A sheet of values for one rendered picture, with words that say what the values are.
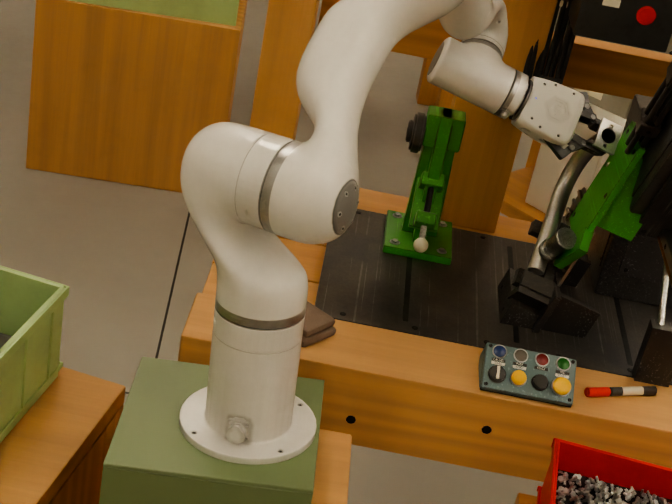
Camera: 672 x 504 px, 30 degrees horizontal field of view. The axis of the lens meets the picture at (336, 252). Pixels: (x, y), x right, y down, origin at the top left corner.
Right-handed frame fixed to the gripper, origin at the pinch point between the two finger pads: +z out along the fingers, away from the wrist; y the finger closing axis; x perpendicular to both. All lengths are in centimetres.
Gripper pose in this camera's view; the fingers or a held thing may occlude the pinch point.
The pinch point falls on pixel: (598, 138)
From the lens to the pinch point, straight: 221.6
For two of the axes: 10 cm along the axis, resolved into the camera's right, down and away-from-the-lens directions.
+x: -2.4, 1.9, 9.5
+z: 9.0, 4.2, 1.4
